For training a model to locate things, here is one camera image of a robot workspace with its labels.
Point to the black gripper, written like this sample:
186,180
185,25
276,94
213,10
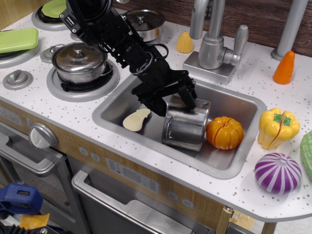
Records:
159,80

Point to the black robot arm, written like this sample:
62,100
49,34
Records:
97,23

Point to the grey sink basin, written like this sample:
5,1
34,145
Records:
219,163

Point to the lidded steel pot front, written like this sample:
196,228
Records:
79,63

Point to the toy eggplant half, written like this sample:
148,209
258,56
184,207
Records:
134,122

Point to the yellow toy corn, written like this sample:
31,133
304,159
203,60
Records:
184,43

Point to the silver toy faucet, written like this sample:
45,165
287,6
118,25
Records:
214,61

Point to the orange toy pumpkin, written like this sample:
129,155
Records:
224,133

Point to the lidded steel saucepan back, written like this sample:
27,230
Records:
148,23

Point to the front right stove burner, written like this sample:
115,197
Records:
83,92

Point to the stove burner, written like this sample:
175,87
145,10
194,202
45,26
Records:
46,23
83,92
15,58

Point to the yellow toy bell pepper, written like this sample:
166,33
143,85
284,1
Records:
276,127

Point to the orange toy carrot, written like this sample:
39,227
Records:
284,71

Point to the grey vertical pole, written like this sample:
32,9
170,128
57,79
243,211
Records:
295,16

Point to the purple striped toy onion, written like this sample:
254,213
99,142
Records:
277,173

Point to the grey stove knob hidden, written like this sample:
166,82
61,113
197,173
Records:
46,55

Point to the grey oven dial knob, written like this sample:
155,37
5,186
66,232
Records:
41,137

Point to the green toy vegetable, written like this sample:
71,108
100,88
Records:
306,153

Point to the round green plate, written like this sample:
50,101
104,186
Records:
54,8

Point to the back left stove burner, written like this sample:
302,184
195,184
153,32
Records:
46,23

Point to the grey stove knob left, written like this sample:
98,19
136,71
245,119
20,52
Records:
17,80

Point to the front left stove burner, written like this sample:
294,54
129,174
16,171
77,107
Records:
15,58

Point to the green rectangular lid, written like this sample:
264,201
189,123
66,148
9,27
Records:
18,40

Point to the orange tape piece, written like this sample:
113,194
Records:
33,221

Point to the grey dishwasher door handle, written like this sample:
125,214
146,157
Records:
115,208

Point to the grey oven door handle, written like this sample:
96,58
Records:
41,163

